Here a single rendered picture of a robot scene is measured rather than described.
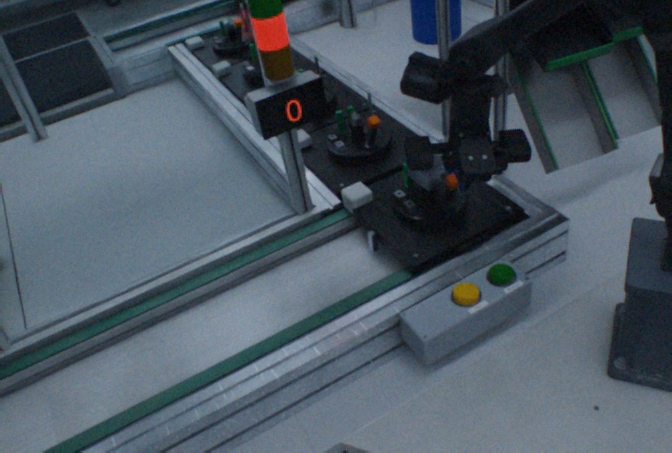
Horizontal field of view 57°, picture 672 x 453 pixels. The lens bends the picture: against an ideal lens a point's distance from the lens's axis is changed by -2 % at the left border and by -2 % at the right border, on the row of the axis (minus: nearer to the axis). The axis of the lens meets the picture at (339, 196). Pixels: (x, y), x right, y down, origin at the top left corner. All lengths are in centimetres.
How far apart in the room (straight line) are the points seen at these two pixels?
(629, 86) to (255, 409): 92
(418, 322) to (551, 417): 23
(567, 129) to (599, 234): 21
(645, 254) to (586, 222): 36
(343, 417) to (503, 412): 24
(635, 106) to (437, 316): 62
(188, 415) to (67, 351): 29
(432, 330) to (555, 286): 30
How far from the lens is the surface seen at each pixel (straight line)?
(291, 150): 112
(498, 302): 101
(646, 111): 136
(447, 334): 97
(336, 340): 97
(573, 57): 112
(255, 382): 95
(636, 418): 103
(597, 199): 137
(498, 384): 103
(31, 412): 113
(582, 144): 125
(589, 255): 124
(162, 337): 112
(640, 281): 92
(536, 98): 124
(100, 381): 111
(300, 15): 223
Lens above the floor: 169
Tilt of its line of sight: 37 degrees down
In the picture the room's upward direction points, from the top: 10 degrees counter-clockwise
